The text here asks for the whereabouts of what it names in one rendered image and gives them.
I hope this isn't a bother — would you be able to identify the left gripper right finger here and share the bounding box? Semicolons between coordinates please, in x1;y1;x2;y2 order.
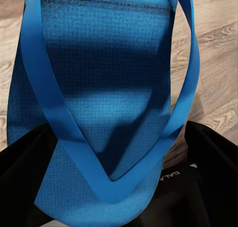
184;121;238;227

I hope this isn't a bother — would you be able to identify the sandal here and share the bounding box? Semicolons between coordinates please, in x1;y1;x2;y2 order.
6;0;200;227

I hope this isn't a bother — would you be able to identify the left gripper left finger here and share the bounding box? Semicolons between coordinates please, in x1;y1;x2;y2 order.
0;122;58;227

